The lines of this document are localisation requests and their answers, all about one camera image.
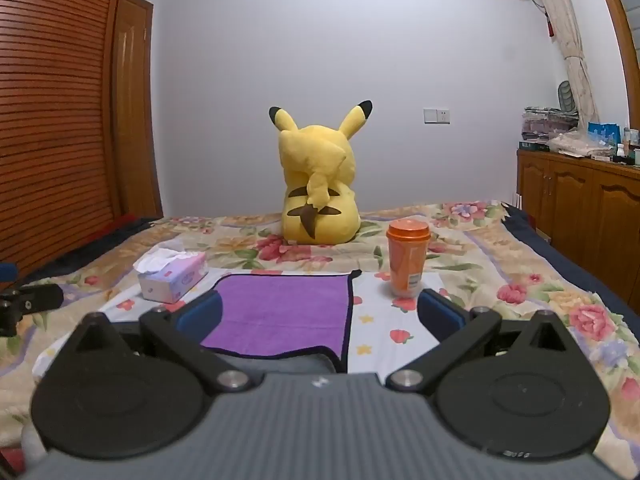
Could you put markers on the tissue box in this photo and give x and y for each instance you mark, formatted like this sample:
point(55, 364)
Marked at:
point(175, 280)

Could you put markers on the orange lidded cup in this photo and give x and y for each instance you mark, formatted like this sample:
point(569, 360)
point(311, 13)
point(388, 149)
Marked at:
point(407, 260)

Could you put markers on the wooden door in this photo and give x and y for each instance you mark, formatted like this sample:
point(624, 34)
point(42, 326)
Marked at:
point(132, 110)

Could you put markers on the dark blue bed sheet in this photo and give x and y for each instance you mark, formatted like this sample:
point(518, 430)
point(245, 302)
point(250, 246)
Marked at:
point(575, 270)

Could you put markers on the beige curtain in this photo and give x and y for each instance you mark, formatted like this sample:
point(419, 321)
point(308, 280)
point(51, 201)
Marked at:
point(567, 40)

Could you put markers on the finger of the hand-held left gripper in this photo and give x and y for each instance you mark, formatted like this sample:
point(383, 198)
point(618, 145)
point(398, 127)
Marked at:
point(7, 272)
point(35, 300)

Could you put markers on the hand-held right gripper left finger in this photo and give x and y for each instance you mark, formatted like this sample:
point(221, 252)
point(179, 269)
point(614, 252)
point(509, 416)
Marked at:
point(202, 312)

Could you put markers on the yellow plush toy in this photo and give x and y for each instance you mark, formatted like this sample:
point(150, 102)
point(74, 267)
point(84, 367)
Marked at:
point(312, 160)

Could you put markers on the stack of folded cloths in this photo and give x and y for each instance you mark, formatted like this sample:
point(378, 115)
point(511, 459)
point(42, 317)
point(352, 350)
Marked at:
point(547, 122)

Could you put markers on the small white bottle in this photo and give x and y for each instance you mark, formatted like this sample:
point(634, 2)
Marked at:
point(620, 152)

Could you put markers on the clear plastic bag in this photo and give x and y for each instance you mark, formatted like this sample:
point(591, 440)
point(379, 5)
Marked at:
point(580, 144)

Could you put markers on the wooden cabinet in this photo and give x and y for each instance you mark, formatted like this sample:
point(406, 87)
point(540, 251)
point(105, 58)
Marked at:
point(575, 200)

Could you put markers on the white wall switch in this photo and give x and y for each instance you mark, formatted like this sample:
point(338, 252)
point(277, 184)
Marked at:
point(436, 116)

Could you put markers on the wooden window frame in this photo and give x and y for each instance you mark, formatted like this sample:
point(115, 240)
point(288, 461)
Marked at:
point(625, 35)

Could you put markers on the blue box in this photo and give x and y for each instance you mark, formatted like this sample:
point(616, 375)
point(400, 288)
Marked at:
point(604, 132)

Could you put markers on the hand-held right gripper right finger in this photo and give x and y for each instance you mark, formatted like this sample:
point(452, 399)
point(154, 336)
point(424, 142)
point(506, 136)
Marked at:
point(440, 312)

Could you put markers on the grey mesh cushion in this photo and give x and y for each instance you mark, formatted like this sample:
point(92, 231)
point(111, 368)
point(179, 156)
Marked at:
point(565, 95)

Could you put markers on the purple towel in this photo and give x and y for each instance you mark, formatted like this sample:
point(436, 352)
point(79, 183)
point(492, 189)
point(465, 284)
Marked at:
point(280, 310)

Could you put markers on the wooden louvred wardrobe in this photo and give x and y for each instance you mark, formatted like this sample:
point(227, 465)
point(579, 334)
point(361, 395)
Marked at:
point(50, 110)

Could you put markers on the red wall hanger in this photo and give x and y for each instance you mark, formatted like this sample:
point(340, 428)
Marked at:
point(550, 25)

